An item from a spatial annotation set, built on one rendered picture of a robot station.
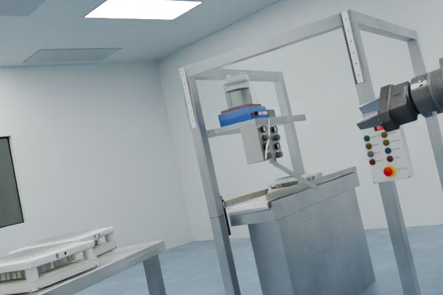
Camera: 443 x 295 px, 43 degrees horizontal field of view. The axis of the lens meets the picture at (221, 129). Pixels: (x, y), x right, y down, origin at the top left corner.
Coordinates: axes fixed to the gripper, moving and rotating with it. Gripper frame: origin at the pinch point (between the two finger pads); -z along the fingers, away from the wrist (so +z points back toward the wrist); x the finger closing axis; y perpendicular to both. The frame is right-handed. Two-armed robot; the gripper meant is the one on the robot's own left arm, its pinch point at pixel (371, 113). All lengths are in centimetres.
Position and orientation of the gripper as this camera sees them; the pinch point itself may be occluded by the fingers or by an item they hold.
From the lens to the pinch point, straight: 128.7
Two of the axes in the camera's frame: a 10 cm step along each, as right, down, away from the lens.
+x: 2.7, -6.8, 6.8
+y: -6.0, -6.7, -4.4
